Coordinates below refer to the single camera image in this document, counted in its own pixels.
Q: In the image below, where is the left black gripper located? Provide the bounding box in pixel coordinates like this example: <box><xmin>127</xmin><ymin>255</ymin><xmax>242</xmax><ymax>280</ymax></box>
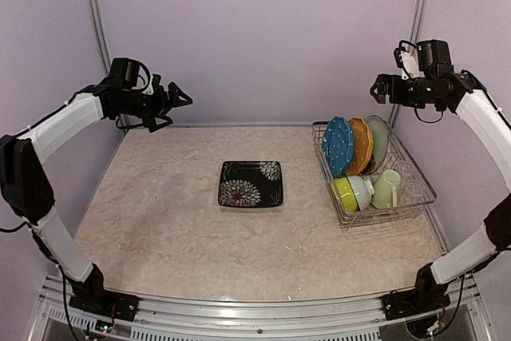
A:
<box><xmin>116</xmin><ymin>81</ymin><xmax>192</xmax><ymax>132</ymax></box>

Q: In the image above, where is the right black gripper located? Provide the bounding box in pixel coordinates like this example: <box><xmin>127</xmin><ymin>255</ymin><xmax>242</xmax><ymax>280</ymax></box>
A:
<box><xmin>372</xmin><ymin>72</ymin><xmax>445</xmax><ymax>108</ymax></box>

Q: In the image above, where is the light green floral plate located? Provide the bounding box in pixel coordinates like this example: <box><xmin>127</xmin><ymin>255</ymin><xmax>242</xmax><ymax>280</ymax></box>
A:
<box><xmin>363</xmin><ymin>115</ymin><xmax>390</xmax><ymax>174</ymax></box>

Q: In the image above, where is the orange polka dot plate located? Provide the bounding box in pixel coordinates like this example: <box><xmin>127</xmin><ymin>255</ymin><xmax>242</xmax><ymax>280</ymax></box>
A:
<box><xmin>346</xmin><ymin>117</ymin><xmax>374</xmax><ymax>176</ymax></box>

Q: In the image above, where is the blue polka dot plate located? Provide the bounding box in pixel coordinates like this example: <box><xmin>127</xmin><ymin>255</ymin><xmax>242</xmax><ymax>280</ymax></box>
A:
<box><xmin>322</xmin><ymin>117</ymin><xmax>355</xmax><ymax>177</ymax></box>

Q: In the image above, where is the black square floral plate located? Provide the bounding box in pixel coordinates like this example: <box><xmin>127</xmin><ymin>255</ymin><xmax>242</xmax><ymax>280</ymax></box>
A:
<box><xmin>217</xmin><ymin>161</ymin><xmax>284</xmax><ymax>209</ymax></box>

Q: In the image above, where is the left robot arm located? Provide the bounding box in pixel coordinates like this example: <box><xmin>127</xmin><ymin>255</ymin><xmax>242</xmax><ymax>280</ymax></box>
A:
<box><xmin>1</xmin><ymin>57</ymin><xmax>193</xmax><ymax>315</ymax></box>

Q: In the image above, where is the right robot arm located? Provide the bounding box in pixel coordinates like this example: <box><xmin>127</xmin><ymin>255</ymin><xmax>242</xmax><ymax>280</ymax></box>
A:
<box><xmin>370</xmin><ymin>40</ymin><xmax>510</xmax><ymax>319</ymax></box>

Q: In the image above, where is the clear glass far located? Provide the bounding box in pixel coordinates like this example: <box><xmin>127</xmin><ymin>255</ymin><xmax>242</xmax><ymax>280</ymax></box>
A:
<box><xmin>394</xmin><ymin>161</ymin><xmax>416</xmax><ymax>180</ymax></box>

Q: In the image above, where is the clear glass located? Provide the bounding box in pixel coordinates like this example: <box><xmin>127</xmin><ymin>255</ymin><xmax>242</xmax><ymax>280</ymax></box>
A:
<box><xmin>394</xmin><ymin>161</ymin><xmax>416</xmax><ymax>180</ymax></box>
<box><xmin>398</xmin><ymin>179</ymin><xmax>424</xmax><ymax>205</ymax></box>

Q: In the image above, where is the white patterned bowl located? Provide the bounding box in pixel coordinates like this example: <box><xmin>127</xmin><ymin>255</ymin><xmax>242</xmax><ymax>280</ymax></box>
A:
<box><xmin>347</xmin><ymin>176</ymin><xmax>374</xmax><ymax>211</ymax></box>

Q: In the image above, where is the pale green mug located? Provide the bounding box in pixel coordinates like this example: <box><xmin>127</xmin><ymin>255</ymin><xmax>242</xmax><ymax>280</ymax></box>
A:
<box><xmin>371</xmin><ymin>169</ymin><xmax>402</xmax><ymax>209</ymax></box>

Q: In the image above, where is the yellow-green bowl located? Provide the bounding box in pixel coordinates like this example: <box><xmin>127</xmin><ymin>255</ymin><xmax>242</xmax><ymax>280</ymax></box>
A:
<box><xmin>332</xmin><ymin>177</ymin><xmax>358</xmax><ymax>212</ymax></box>

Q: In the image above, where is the clear glass near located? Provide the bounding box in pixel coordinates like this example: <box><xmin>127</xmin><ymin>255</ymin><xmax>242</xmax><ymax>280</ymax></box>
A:
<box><xmin>398</xmin><ymin>179</ymin><xmax>424</xmax><ymax>205</ymax></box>

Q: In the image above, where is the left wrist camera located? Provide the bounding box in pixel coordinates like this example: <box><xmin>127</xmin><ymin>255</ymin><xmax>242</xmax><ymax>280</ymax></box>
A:
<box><xmin>137</xmin><ymin>74</ymin><xmax>164</xmax><ymax>97</ymax></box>

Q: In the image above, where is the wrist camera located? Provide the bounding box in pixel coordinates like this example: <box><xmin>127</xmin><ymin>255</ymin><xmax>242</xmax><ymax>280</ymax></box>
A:
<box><xmin>137</xmin><ymin>74</ymin><xmax>164</xmax><ymax>97</ymax></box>
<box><xmin>393</xmin><ymin>40</ymin><xmax>422</xmax><ymax>81</ymax></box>

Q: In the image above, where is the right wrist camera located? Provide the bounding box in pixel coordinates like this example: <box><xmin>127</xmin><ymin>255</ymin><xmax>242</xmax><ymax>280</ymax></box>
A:
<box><xmin>393</xmin><ymin>40</ymin><xmax>422</xmax><ymax>81</ymax></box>

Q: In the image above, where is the metal wire dish rack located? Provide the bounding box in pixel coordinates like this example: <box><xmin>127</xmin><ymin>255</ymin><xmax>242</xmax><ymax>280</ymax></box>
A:
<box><xmin>312</xmin><ymin>115</ymin><xmax>437</xmax><ymax>229</ymax></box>

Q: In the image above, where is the right vertical aluminium post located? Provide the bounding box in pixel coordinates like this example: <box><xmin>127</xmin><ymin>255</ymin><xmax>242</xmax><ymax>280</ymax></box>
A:
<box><xmin>389</xmin><ymin>0</ymin><xmax>434</xmax><ymax>126</ymax></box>

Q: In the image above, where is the vertical aluminium post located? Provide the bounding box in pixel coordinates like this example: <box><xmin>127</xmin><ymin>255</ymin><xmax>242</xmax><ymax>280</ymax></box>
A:
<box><xmin>389</xmin><ymin>0</ymin><xmax>434</xmax><ymax>126</ymax></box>
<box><xmin>86</xmin><ymin>0</ymin><xmax>110</xmax><ymax>74</ymax></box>

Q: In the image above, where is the left vertical aluminium post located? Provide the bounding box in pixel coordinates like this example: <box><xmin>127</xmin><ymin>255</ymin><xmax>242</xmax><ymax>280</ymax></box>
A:
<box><xmin>86</xmin><ymin>0</ymin><xmax>110</xmax><ymax>74</ymax></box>

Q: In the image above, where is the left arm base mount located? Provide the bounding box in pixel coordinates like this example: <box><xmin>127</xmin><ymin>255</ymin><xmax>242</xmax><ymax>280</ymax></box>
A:
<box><xmin>69</xmin><ymin>291</ymin><xmax>141</xmax><ymax>322</ymax></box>

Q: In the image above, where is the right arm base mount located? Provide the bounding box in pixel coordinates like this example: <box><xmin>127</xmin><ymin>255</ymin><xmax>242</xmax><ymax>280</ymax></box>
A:
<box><xmin>382</xmin><ymin>289</ymin><xmax>451</xmax><ymax>321</ymax></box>

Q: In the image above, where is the aluminium front frame rail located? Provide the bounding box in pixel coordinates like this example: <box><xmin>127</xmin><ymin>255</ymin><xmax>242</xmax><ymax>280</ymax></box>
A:
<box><xmin>27</xmin><ymin>272</ymin><xmax>494</xmax><ymax>341</ymax></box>

